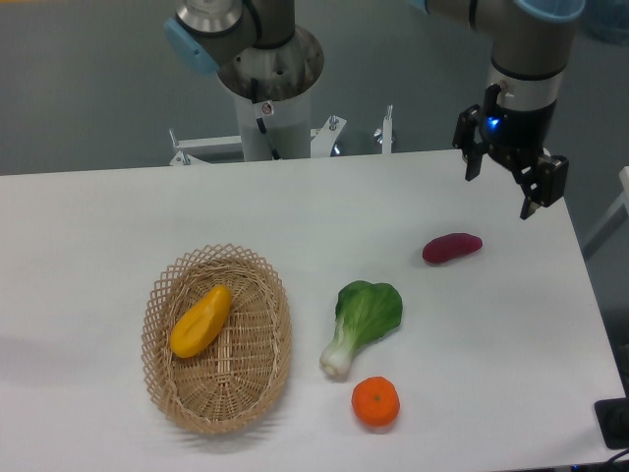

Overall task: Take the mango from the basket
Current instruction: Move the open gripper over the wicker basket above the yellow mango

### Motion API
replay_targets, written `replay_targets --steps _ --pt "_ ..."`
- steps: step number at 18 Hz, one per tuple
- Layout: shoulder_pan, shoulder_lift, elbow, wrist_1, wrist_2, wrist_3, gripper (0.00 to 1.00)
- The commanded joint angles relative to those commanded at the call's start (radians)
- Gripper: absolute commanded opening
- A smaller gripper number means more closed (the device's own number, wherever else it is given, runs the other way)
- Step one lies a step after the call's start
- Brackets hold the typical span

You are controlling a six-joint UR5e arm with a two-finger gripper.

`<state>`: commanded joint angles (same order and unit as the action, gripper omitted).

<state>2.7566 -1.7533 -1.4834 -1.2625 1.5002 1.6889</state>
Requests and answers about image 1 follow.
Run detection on white metal frame bracket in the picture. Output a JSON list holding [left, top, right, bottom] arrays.
[[169, 104, 396, 166]]

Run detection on orange tangerine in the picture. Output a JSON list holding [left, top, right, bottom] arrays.
[[351, 377, 401, 428]]

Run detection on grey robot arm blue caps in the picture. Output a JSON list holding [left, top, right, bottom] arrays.
[[164, 1, 584, 217]]

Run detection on yellow mango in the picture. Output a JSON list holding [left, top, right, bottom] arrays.
[[169, 284, 232, 359]]

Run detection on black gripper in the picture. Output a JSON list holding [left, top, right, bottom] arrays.
[[452, 84, 569, 219]]

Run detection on green bok choy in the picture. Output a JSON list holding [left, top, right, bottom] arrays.
[[319, 280, 403, 379]]

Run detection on black device at table edge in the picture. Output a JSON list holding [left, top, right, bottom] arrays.
[[594, 397, 628, 449]]

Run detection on woven wicker basket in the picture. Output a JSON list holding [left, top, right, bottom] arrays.
[[142, 244, 292, 434]]

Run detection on purple sweet potato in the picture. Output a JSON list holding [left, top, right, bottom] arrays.
[[422, 233, 484, 266]]

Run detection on white frame at right edge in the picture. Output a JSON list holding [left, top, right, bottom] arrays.
[[582, 166, 628, 261]]

